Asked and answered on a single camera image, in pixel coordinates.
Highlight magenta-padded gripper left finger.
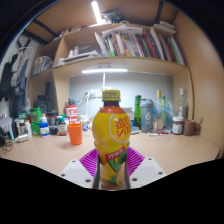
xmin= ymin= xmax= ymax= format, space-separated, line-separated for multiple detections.
xmin=58 ymin=148 xmax=100 ymax=190

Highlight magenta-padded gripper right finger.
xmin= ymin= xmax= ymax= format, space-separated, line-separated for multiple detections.
xmin=125 ymin=147 xmax=168 ymax=189

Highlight yellow juice drink bottle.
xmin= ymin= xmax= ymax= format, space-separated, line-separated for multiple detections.
xmin=91 ymin=89 xmax=132 ymax=191

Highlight orange plastic cup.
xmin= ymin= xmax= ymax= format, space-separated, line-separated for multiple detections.
xmin=67 ymin=122 xmax=83 ymax=146

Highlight brown jar with white lid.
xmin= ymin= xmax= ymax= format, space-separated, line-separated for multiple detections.
xmin=171 ymin=115 xmax=185 ymax=135

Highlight white bottle with blue label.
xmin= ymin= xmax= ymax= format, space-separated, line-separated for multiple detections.
xmin=38 ymin=113 xmax=51 ymax=138

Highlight grey shaker bottle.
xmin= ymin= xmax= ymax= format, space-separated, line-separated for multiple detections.
xmin=139 ymin=98 xmax=155 ymax=134

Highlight blue and white carton box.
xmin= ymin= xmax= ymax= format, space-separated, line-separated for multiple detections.
xmin=125 ymin=107 xmax=135 ymax=128

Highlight red and white canister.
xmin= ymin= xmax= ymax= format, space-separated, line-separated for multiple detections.
xmin=64 ymin=104 xmax=78 ymax=125

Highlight brown mug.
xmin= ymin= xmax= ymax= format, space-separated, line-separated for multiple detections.
xmin=183 ymin=119 xmax=202 ymax=137

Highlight green container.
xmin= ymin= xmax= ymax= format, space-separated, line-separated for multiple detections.
xmin=29 ymin=107 xmax=43 ymax=136

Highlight clear bottle with green cap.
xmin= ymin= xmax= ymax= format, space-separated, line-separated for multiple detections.
xmin=161 ymin=95 xmax=168 ymax=116

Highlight tall clear glass bottle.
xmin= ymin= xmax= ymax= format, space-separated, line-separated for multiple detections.
xmin=177 ymin=87 xmax=188 ymax=121

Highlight under-shelf light strip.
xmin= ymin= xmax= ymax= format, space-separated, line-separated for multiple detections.
xmin=81 ymin=68 xmax=129 ymax=74

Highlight hanging dark clothes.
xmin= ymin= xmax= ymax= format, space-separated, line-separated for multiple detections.
xmin=0 ymin=49 xmax=31 ymax=111

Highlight wooden shelf unit with books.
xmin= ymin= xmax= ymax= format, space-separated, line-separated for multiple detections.
xmin=28 ymin=19 xmax=194 ymax=118

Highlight ceiling light tube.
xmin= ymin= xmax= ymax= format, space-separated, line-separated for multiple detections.
xmin=91 ymin=0 xmax=103 ymax=25

